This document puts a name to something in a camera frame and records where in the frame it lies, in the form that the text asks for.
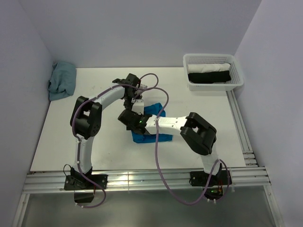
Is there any grey-blue crumpled t-shirt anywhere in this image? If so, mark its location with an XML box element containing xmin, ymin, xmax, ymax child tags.
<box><xmin>48</xmin><ymin>61</ymin><xmax>77</xmax><ymax>101</ymax></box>

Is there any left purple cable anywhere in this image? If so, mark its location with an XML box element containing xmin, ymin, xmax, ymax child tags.
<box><xmin>72</xmin><ymin>73</ymin><xmax>159</xmax><ymax>209</ymax></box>

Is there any white perforated plastic basket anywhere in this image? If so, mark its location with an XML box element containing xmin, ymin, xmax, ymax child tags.
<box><xmin>183</xmin><ymin>53</ymin><xmax>244</xmax><ymax>91</ymax></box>

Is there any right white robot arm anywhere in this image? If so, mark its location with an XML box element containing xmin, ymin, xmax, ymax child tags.
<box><xmin>118</xmin><ymin>110</ymin><xmax>222</xmax><ymax>186</ymax></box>

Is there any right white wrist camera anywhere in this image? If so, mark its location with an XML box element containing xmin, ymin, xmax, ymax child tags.
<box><xmin>131</xmin><ymin>99</ymin><xmax>144</xmax><ymax>115</ymax></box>

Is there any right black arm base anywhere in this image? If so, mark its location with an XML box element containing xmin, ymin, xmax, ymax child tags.
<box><xmin>188</xmin><ymin>170</ymin><xmax>234</xmax><ymax>201</ymax></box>

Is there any black rolled t-shirt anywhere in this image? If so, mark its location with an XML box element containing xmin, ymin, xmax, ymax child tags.
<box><xmin>188</xmin><ymin>70</ymin><xmax>231</xmax><ymax>84</ymax></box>

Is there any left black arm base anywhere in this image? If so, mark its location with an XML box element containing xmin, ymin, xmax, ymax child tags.
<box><xmin>63</xmin><ymin>164</ymin><xmax>108</xmax><ymax>203</ymax></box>

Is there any aluminium front rail frame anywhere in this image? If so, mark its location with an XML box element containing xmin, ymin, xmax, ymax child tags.
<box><xmin>12</xmin><ymin>166</ymin><xmax>276</xmax><ymax>227</ymax></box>

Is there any bright blue t-shirt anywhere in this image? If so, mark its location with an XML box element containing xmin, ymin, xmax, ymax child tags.
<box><xmin>132</xmin><ymin>103</ymin><xmax>173</xmax><ymax>144</ymax></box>

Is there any white rolled t-shirt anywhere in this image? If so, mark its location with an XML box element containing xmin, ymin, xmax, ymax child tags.
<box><xmin>187</xmin><ymin>63</ymin><xmax>231</xmax><ymax>73</ymax></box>

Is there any purple cable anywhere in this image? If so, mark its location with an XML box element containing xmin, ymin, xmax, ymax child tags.
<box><xmin>132</xmin><ymin>87</ymin><xmax>230</xmax><ymax>205</ymax></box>
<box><xmin>72</xmin><ymin>73</ymin><xmax>159</xmax><ymax>209</ymax></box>

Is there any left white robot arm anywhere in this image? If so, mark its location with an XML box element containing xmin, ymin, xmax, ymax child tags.
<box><xmin>70</xmin><ymin>73</ymin><xmax>143</xmax><ymax>189</ymax></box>

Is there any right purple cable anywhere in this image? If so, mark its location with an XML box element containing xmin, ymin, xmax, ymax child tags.
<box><xmin>132</xmin><ymin>87</ymin><xmax>230</xmax><ymax>205</ymax></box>

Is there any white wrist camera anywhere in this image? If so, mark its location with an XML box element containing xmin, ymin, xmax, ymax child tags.
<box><xmin>139</xmin><ymin>84</ymin><xmax>148</xmax><ymax>91</ymax></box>
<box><xmin>131</xmin><ymin>99</ymin><xmax>144</xmax><ymax>115</ymax></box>

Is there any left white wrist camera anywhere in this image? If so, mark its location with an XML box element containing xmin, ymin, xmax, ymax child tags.
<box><xmin>139</xmin><ymin>84</ymin><xmax>148</xmax><ymax>91</ymax></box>

